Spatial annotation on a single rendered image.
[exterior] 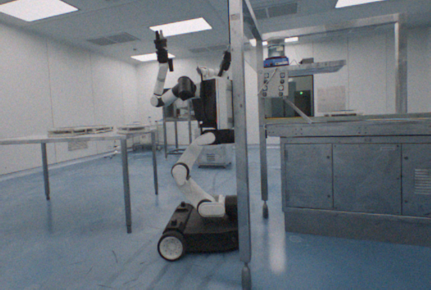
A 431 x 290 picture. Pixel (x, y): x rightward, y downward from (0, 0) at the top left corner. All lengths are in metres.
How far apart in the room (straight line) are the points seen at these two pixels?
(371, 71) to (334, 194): 5.53
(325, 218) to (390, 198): 0.48
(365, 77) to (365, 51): 0.68
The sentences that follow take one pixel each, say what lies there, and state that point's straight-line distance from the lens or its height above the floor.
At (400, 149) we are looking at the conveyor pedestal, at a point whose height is 0.70.
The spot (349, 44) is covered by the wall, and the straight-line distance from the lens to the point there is 7.36.
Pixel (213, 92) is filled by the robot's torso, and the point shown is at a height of 1.16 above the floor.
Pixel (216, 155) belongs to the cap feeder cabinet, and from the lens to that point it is 4.45.
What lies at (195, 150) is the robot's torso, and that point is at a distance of 1.81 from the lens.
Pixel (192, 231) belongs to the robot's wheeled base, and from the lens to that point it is 1.85.
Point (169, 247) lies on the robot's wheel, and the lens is 1.86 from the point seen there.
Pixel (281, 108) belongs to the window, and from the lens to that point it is 7.01.
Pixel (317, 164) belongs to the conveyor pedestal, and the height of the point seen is 0.58.
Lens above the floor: 0.99
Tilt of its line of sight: 3 degrees down
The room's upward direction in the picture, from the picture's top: 3 degrees counter-clockwise
